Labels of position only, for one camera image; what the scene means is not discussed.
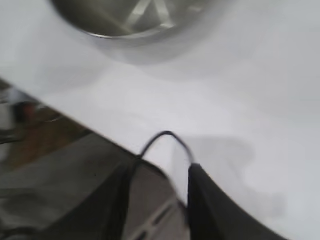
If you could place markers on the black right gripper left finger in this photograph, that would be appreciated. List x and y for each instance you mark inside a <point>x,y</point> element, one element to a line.
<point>105,212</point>

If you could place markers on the stainless steel mixing bowl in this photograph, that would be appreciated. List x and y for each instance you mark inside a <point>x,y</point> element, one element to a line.
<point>120,15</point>

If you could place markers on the grey slotted metal panel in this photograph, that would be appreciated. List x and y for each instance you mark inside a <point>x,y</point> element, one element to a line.
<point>152,200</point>

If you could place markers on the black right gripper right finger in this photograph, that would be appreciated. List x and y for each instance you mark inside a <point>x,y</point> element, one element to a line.
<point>212,220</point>

